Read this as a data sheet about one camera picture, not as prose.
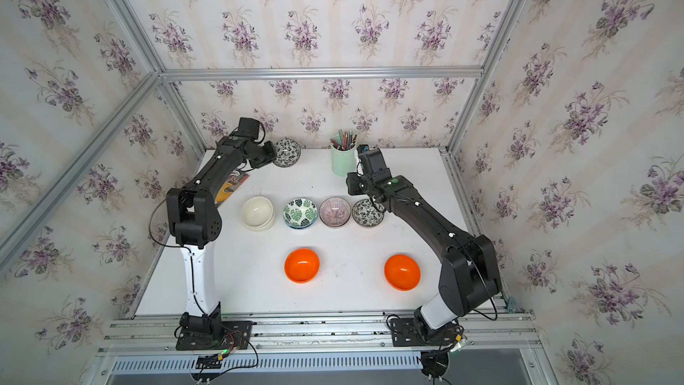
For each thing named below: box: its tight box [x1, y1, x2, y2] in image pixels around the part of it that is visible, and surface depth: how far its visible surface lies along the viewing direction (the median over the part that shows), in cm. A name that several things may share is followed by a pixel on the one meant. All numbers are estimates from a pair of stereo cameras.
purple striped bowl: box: [318, 196, 351, 228], surface depth 97 cm
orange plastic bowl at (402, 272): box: [383, 253, 421, 292], surface depth 83 cm
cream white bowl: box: [240, 196, 276, 232], surface depth 94 cm
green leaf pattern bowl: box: [282, 197, 318, 230], surface depth 97 cm
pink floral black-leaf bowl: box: [273, 138, 302, 168], surface depth 103 cm
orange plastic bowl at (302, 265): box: [283, 247, 321, 285], surface depth 86 cm
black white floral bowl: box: [350, 198, 385, 228], surface depth 98 cm
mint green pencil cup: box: [330, 144, 358, 177], surface depth 106 cm
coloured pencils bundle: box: [329, 129, 358, 151], surface depth 106 cm
